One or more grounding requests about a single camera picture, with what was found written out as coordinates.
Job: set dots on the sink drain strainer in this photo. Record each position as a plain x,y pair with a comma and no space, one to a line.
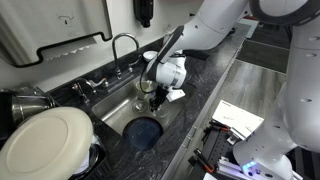
140,107

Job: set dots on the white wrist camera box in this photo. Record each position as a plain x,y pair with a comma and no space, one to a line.
175,94

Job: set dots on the clear glass cup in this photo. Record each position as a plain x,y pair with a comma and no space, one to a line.
163,111

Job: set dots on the white paper sheet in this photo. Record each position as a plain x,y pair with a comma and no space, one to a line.
237,118

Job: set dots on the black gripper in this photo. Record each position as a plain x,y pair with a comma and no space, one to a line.
161,93

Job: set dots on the steel paper towel dispenser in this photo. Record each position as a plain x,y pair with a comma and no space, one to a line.
40,26

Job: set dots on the dark blue plate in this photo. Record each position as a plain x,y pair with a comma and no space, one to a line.
142,134

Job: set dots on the white plate in rack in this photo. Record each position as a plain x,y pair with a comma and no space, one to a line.
43,146

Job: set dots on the chrome gooseneck faucet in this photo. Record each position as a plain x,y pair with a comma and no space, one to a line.
116,50

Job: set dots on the small white bowl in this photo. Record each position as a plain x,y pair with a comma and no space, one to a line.
149,55

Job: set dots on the black dish rack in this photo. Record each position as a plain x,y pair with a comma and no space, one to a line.
100,166

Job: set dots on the stainless steel pot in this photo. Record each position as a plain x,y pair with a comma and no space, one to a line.
28,105

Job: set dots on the small chrome side tap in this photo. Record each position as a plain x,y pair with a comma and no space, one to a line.
83,87

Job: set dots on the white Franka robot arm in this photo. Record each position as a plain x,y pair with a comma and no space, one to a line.
300,83

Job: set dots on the black wall soap dispenser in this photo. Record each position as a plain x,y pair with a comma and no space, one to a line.
144,11

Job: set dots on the black robot mount plate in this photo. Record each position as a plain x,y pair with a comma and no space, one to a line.
218,146

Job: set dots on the cream ceramic mug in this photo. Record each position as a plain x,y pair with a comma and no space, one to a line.
146,87

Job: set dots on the stainless steel sink basin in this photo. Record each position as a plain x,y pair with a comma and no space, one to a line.
113,110

